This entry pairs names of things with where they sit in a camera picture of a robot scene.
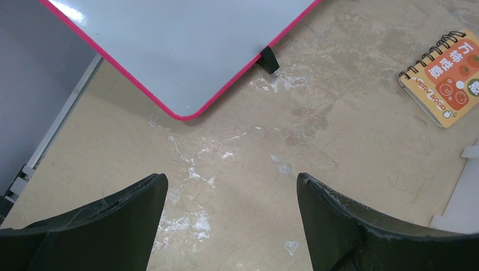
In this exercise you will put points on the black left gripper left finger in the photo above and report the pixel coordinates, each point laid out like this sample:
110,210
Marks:
116,232

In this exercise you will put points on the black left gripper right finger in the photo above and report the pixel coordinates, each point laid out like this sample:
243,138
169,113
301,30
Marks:
343,234

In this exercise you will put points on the white plastic bin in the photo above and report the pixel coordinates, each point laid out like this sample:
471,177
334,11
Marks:
461,213

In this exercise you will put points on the orange spiral notebook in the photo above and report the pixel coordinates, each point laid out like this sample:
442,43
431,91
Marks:
444,82

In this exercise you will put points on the black whiteboard clip lower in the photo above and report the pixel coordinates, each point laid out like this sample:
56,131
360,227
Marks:
268,61

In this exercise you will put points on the pink-framed whiteboard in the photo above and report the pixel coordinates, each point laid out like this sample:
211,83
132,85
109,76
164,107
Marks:
182,54

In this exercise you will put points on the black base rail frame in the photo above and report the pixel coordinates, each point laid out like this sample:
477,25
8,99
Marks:
9,198

